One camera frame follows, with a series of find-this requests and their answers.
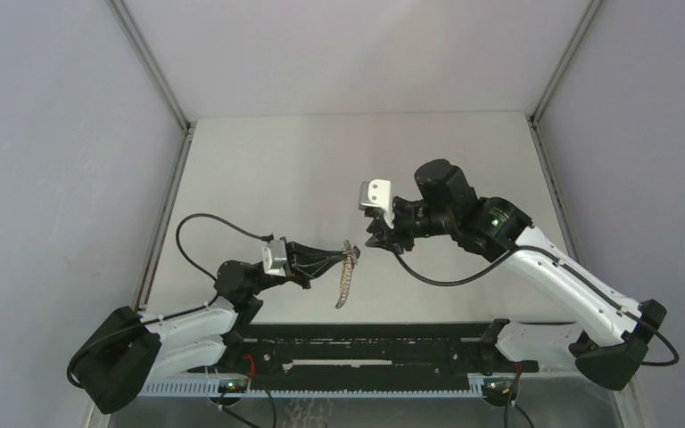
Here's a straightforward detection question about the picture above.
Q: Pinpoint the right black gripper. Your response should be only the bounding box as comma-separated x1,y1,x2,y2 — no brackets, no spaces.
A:
365,200,454,255

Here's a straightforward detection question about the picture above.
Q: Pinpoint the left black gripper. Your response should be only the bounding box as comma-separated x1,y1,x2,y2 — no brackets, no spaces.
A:
247,236,344,295

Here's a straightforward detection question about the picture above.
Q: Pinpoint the metal keyring with small rings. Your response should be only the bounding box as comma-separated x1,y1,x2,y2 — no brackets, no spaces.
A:
334,241,360,309

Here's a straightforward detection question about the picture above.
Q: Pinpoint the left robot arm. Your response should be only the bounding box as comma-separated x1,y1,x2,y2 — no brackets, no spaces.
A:
67,238,360,415

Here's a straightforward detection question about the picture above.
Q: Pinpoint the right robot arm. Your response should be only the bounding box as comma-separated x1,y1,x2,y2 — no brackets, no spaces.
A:
359,159,667,391

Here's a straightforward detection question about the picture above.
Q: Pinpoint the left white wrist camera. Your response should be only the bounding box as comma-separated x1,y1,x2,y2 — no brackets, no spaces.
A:
262,239,288,277

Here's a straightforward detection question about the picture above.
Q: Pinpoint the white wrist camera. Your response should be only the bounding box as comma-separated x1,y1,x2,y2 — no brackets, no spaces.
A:
262,239,288,277
359,179,394,229

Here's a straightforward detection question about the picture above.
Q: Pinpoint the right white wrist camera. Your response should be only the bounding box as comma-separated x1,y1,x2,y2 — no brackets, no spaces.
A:
359,179,394,229

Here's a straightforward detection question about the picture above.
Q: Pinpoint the right camera cable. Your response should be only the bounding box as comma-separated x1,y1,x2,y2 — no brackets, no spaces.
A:
392,244,681,368

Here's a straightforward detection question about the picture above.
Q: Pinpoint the camera cable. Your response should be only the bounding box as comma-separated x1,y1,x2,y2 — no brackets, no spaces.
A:
392,244,681,368
65,213,276,390

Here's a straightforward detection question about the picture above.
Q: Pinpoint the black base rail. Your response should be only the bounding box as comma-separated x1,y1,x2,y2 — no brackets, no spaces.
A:
186,321,541,394

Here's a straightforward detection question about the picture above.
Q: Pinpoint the left camera cable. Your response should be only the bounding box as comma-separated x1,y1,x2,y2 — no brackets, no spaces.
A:
65,213,276,390

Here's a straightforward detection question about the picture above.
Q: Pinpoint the white cable duct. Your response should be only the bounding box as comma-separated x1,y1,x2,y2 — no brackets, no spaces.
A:
138,376,497,399

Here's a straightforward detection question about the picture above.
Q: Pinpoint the right aluminium frame post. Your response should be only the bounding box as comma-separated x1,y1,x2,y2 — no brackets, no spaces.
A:
526,0,656,428

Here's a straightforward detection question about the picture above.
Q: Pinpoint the aluminium frame post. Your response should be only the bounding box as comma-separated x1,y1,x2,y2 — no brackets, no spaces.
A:
526,0,656,428
85,0,196,428

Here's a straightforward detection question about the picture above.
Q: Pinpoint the left aluminium frame post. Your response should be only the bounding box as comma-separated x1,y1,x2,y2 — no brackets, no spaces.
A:
85,0,196,428

